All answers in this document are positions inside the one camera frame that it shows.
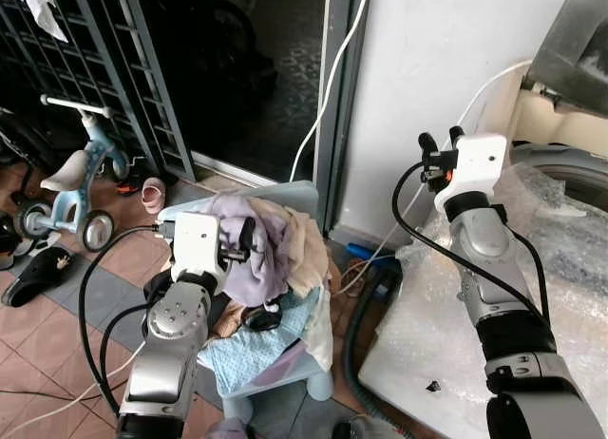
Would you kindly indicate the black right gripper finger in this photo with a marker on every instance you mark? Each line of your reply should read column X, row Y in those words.
column 457, row 135
column 427, row 143

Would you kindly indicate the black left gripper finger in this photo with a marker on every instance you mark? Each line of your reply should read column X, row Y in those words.
column 249, row 235
column 259, row 317

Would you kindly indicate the purple garment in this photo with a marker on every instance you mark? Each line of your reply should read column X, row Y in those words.
column 266, row 254

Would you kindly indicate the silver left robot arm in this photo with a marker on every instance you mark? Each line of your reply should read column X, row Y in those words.
column 176, row 327

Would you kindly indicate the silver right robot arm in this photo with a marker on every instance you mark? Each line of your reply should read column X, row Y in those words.
column 494, row 268

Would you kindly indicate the beige washing machine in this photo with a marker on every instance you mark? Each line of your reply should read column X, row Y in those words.
column 570, row 135

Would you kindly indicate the steel washing machine lid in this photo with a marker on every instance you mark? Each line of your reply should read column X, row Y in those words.
column 575, row 49

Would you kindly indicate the light blue patterned towel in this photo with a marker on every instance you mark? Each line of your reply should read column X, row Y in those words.
column 261, row 349

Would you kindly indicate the beige garment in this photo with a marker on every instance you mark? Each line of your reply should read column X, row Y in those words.
column 306, row 249

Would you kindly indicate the light blue plastic chair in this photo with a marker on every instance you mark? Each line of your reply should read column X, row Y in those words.
column 294, row 194

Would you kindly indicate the cream white cloth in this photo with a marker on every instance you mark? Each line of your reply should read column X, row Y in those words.
column 321, row 339

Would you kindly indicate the small pink shoe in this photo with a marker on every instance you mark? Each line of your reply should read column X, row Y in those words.
column 153, row 194

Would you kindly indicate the light blue kids tricycle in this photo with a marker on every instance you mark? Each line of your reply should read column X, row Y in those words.
column 76, row 197

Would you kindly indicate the clear bubble wrap sheet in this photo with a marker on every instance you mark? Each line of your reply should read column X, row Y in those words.
column 427, row 334

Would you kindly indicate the small black scrap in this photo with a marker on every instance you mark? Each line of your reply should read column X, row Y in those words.
column 432, row 387

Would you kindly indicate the black slipper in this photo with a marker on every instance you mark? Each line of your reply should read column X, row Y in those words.
column 36, row 274

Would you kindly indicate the dark metal grille gate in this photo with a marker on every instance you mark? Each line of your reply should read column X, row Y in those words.
column 114, row 59

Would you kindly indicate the white hanging cloth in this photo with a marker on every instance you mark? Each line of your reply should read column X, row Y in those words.
column 40, row 7

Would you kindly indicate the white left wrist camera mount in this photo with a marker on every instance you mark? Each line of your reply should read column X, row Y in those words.
column 198, row 239

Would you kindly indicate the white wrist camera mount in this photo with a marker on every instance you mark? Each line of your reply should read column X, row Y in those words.
column 198, row 239
column 478, row 168

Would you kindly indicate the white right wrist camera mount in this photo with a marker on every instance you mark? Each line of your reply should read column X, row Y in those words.
column 478, row 168

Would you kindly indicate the grey door frame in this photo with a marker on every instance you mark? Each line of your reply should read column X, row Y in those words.
column 334, row 173

